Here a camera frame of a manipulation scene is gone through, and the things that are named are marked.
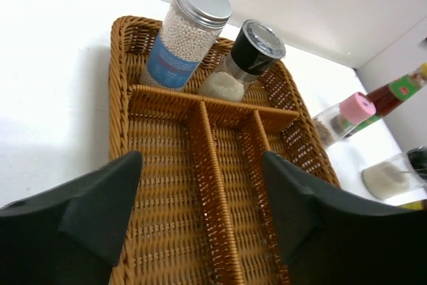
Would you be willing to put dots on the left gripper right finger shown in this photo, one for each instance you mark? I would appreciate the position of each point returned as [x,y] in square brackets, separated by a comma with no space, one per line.
[327,235]

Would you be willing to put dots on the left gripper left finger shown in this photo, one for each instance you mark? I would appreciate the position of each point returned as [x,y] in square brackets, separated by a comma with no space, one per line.
[73,233]

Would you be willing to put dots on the white bottle black cap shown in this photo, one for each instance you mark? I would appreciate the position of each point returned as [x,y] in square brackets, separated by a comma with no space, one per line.
[397,175]

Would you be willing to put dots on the small brown-capped yellow bottle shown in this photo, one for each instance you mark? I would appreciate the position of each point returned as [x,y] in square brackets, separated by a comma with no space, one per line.
[417,205]

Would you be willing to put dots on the pink-capped spice jar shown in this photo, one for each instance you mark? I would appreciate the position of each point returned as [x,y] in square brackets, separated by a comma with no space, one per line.
[335,122]

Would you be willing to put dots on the red sauce bottle yellow cap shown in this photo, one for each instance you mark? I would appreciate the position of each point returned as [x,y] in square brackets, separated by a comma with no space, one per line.
[388,97]

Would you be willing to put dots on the black-top salt grinder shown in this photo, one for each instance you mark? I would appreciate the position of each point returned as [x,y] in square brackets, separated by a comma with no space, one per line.
[256,48]

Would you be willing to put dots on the tall jar silver lid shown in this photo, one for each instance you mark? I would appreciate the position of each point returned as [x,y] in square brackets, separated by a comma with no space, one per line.
[187,33]

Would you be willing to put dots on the brown wicker divided tray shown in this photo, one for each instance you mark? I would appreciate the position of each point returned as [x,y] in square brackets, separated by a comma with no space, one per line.
[201,214]

